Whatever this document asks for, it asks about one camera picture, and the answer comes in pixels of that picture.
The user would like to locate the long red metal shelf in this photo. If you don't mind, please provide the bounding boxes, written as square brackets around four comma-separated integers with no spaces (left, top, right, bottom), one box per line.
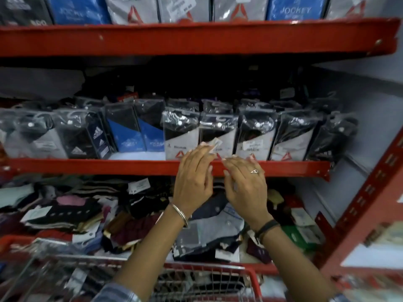
[0,17,401,59]

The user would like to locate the red metal shelf upright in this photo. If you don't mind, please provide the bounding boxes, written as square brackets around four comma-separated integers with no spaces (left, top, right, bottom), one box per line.
[315,128,403,282]

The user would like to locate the short red metal shelf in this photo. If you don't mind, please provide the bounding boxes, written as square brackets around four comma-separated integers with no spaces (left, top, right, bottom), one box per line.
[0,157,332,182]

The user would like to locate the small white price sticker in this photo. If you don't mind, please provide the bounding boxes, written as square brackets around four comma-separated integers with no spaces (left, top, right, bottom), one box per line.
[201,138,223,153]

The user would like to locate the row of boxed garment packets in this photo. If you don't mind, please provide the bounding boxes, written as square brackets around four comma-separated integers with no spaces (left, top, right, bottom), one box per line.
[0,0,390,26]

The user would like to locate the silver bangle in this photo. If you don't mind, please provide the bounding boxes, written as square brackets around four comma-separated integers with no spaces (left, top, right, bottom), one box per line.
[169,202,189,229]

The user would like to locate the person's left hand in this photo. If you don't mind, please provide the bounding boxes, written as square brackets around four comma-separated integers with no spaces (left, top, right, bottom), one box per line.
[172,143,218,218]

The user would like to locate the person's left forearm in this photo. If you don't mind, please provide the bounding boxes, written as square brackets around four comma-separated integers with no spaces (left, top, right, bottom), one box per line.
[112,203,189,302]

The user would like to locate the pile of loose socks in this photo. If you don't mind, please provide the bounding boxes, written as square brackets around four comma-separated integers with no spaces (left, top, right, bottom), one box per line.
[0,175,325,265]

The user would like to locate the green sock packet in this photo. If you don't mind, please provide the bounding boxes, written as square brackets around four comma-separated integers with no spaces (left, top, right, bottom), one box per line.
[281,225,319,253]

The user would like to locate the black wristband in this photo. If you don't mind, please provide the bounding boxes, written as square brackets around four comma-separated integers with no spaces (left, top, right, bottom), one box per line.
[254,219,281,243]

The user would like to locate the person's right forearm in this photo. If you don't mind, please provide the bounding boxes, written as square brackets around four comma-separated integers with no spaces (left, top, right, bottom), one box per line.
[253,221,340,302]

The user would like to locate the red wire shopping cart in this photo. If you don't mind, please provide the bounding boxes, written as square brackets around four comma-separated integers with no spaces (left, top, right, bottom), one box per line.
[0,245,263,302]

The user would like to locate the row of bagged sock packets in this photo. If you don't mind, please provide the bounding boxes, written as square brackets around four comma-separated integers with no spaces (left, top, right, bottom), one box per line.
[0,90,359,163]

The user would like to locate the person's right hand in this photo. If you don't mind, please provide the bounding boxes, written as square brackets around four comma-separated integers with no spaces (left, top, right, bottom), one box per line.
[222,155,274,230]

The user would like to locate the white paper tag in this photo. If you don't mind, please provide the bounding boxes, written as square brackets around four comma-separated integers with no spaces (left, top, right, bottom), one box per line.
[127,178,151,194]

